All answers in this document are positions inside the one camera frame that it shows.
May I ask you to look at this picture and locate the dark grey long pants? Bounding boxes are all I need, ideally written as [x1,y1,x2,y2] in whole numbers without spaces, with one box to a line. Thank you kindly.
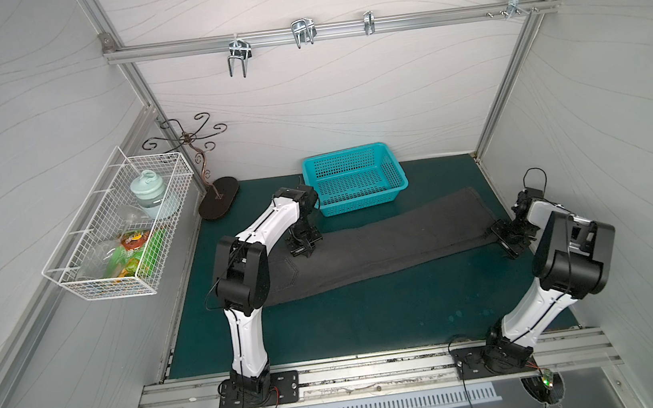
[265,188,497,307]

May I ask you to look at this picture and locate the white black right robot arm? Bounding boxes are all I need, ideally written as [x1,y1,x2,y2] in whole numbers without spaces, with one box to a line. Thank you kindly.
[482,187,616,374]

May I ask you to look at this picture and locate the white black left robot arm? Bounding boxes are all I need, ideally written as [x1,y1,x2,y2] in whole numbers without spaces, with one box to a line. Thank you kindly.
[211,184,322,397]

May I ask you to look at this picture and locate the teal plastic mesh basket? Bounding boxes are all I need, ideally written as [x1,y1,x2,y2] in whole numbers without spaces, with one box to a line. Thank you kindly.
[301,143,409,217]

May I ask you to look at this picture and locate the dark oval stand base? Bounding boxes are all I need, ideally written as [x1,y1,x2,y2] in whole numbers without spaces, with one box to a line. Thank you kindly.
[198,176,240,221]

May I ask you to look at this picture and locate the ornate metal hook stand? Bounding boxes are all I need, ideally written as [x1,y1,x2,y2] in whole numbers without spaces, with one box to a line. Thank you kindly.
[141,111,228,185]

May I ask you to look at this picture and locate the pale green lidded jar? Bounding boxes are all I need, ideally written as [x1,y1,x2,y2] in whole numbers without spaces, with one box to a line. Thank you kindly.
[129,169,179,219]

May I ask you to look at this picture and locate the green snack packet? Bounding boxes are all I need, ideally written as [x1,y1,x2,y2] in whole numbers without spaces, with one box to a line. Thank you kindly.
[103,228,166,279]

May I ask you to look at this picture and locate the double metal hook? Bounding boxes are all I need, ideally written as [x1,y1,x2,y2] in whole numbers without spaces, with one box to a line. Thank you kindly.
[227,39,252,78]

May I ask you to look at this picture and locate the curved metal hook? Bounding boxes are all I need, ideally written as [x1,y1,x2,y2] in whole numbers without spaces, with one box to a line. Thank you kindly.
[290,18,317,49]

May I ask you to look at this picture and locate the small metal hook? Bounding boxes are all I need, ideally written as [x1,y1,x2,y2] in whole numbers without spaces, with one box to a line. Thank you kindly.
[363,11,376,36]

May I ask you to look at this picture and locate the white wire wall basket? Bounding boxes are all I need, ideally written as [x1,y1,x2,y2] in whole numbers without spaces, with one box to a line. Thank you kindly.
[42,147,194,301]

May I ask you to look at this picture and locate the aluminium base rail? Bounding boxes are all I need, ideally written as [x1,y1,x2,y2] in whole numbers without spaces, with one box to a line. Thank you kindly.
[137,328,623,408]

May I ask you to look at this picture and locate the metal bracket hook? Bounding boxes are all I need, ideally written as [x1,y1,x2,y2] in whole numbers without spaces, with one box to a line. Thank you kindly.
[485,0,539,20]

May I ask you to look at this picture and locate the aluminium top rail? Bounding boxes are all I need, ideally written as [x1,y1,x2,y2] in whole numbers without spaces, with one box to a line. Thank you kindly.
[104,0,563,65]

